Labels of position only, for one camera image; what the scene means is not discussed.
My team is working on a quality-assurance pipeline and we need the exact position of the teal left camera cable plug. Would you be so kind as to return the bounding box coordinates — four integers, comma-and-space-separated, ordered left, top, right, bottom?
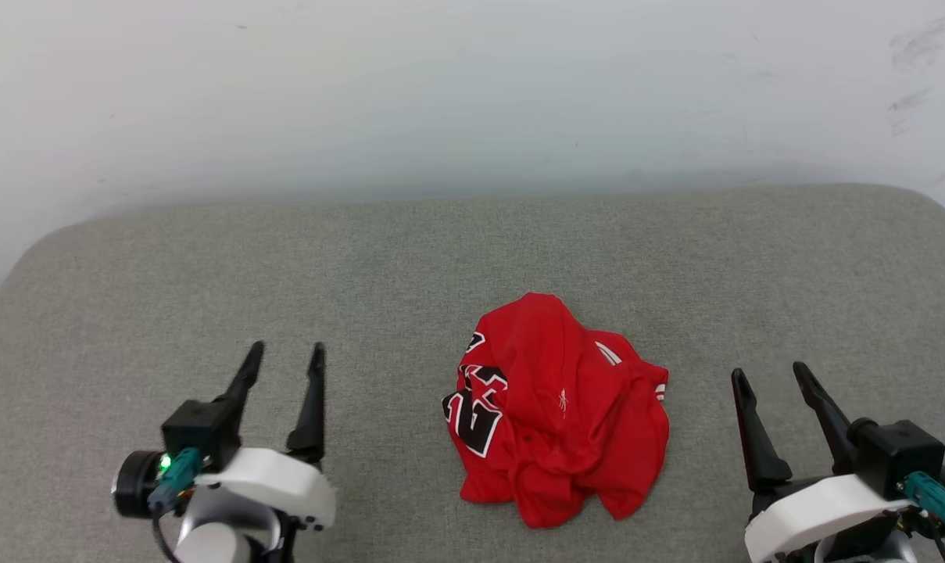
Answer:
148, 447, 204, 511

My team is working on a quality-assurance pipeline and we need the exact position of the left gripper black motor cylinder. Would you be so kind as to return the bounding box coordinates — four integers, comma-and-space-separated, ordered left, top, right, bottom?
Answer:
112, 450, 165, 518

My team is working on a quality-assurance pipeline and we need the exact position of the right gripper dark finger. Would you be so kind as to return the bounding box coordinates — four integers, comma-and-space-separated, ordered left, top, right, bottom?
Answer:
731, 368, 794, 494
792, 361, 861, 476

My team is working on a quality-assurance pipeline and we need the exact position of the grey fabric sofa cushion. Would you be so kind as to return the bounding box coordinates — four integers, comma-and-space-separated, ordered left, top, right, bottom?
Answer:
0, 184, 945, 563

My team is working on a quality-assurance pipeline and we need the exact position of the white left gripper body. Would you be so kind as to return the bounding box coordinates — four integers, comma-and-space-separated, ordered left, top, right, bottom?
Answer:
195, 447, 337, 533

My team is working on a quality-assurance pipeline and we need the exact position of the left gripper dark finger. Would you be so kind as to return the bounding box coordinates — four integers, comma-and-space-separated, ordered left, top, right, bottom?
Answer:
287, 342, 327, 468
220, 341, 265, 428

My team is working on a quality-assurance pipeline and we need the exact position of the red basketball jersey number 23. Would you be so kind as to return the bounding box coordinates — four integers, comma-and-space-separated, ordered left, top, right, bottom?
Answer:
441, 292, 671, 530

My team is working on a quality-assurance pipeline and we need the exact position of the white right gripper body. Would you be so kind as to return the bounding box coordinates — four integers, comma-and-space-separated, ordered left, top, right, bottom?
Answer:
744, 473, 911, 563

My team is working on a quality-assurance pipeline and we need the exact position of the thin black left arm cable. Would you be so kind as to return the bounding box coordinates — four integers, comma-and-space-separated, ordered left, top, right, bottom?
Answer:
151, 507, 182, 563

